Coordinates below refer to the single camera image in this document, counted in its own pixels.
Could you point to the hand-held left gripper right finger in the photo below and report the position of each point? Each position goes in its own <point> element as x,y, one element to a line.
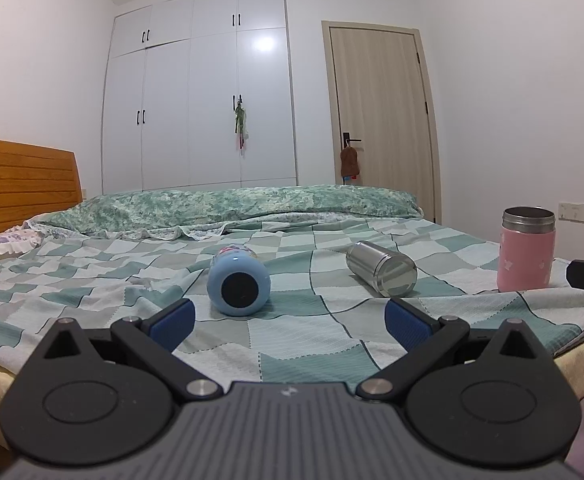
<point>407,324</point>

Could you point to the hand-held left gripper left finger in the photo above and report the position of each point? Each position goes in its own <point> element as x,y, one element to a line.
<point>174,322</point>

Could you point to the stainless steel cup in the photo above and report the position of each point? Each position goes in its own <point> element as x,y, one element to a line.
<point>379,265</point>

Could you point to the light blue cup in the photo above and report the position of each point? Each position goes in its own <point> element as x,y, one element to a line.
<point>237,285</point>

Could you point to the pink cup with steel rim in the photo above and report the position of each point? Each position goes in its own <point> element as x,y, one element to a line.
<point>524,260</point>

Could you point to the green checkered bed sheet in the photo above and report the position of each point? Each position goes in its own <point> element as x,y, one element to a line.
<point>122,280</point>

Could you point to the green floral quilt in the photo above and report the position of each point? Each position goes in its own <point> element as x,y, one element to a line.
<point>232,205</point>

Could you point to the brown hanging bag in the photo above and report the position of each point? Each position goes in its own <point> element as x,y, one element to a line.
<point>349,162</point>

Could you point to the frilled floral pillow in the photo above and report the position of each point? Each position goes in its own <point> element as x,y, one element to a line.
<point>2,242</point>

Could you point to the wooden headboard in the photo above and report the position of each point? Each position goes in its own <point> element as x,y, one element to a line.
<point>22,185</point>

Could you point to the green hanging ornament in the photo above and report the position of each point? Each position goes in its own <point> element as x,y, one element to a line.
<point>241,120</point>

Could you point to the white wardrobe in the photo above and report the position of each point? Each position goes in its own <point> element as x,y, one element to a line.
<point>192,110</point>

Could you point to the beige wooden door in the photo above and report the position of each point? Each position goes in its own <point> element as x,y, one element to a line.
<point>377,110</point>

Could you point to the white wall socket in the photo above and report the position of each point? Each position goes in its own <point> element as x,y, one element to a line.
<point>577,212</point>

